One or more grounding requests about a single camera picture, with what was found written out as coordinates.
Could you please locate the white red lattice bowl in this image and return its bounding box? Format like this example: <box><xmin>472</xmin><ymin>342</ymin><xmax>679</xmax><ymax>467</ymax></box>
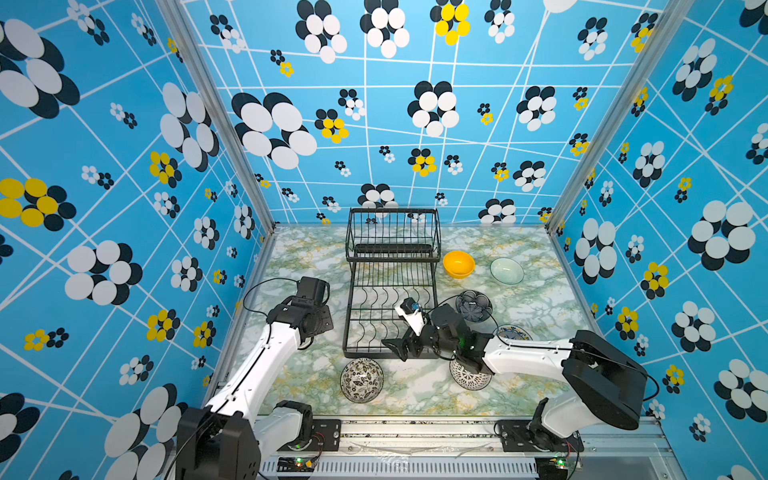
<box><xmin>449</xmin><ymin>360</ymin><xmax>493</xmax><ymax>391</ymax></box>

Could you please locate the pale green glass bowl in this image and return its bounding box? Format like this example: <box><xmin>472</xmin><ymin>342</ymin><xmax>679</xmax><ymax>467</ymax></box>
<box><xmin>490</xmin><ymin>258</ymin><xmax>525</xmax><ymax>285</ymax></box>

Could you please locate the dark blue patterned bowl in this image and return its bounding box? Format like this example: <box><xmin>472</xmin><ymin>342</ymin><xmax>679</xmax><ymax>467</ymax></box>
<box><xmin>454</xmin><ymin>290</ymin><xmax>493</xmax><ymax>323</ymax></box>

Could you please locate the black floral pink bowl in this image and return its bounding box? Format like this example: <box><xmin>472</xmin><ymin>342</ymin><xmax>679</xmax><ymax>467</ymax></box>
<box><xmin>340</xmin><ymin>358</ymin><xmax>384</xmax><ymax>403</ymax></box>

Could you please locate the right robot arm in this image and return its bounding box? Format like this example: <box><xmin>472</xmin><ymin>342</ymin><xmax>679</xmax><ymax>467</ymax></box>
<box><xmin>382</xmin><ymin>298</ymin><xmax>649</xmax><ymax>451</ymax></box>

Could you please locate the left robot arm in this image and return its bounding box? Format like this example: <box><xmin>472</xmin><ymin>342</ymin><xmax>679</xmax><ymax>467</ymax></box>
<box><xmin>164</xmin><ymin>277</ymin><xmax>333</xmax><ymax>479</ymax></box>

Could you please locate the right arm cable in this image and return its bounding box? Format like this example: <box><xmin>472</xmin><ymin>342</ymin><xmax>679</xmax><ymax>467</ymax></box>
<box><xmin>428</xmin><ymin>293</ymin><xmax>661</xmax><ymax>402</ymax></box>

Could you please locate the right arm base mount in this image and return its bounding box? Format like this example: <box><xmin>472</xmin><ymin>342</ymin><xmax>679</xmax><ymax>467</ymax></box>
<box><xmin>494</xmin><ymin>420</ymin><xmax>584</xmax><ymax>454</ymax></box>

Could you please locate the black two-tier dish rack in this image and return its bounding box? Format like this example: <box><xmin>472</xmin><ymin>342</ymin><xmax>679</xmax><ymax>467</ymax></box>
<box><xmin>342</xmin><ymin>207</ymin><xmax>441</xmax><ymax>359</ymax></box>

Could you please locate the blue yellow floral bowl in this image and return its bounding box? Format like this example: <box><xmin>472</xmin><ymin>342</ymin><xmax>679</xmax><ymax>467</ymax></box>
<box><xmin>496</xmin><ymin>325</ymin><xmax>532</xmax><ymax>341</ymax></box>

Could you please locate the aluminium front rail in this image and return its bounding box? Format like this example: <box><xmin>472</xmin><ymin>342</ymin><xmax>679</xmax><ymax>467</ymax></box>
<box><xmin>161</xmin><ymin>415</ymin><xmax>688</xmax><ymax>480</ymax></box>

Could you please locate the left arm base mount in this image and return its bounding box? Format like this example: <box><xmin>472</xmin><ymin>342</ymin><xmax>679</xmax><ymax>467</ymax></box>
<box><xmin>277</xmin><ymin>418</ymin><xmax>342</xmax><ymax>452</ymax></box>

